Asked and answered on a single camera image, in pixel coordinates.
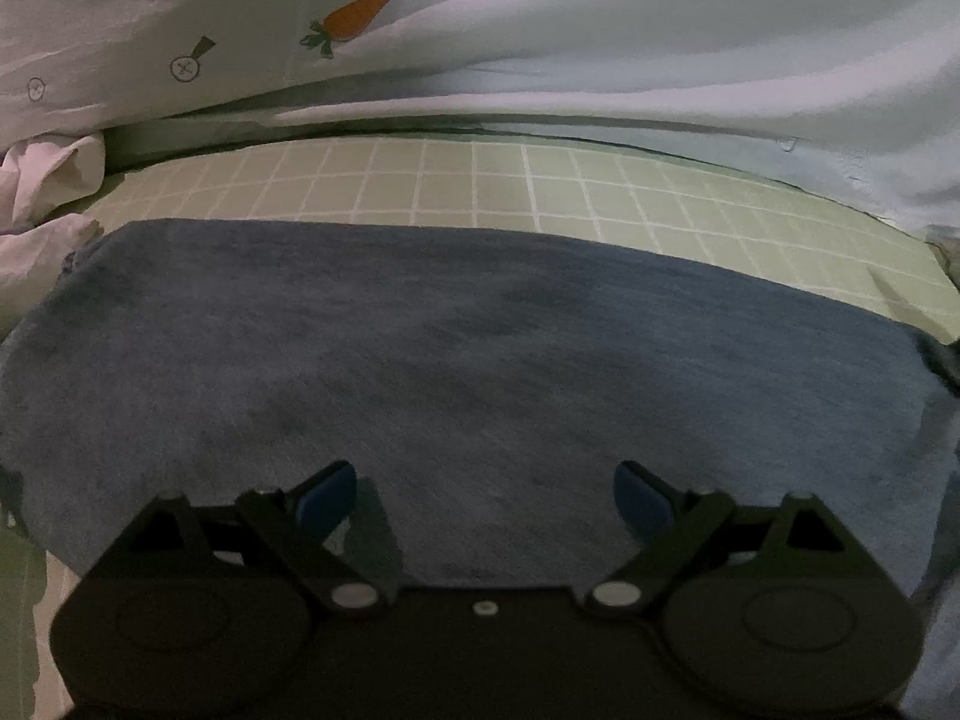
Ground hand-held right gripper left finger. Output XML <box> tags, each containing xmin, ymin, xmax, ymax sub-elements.
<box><xmin>86</xmin><ymin>460</ymin><xmax>398</xmax><ymax>616</ymax></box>

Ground carrot print bed sheet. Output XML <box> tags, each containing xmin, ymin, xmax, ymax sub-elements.
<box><xmin>0</xmin><ymin>0</ymin><xmax>960</xmax><ymax>241</ymax></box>

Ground green checked mat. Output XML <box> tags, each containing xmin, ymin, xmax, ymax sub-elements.
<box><xmin>0</xmin><ymin>131</ymin><xmax>950</xmax><ymax>720</ymax></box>

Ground white garment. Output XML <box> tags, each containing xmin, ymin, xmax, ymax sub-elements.
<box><xmin>0</xmin><ymin>133</ymin><xmax>106</xmax><ymax>316</ymax></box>

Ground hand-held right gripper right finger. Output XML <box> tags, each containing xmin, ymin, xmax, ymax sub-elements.
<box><xmin>585</xmin><ymin>460</ymin><xmax>878</xmax><ymax>616</ymax></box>

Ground blue denim jeans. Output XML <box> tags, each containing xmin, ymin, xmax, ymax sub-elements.
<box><xmin>0</xmin><ymin>219</ymin><xmax>960</xmax><ymax>593</ymax></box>

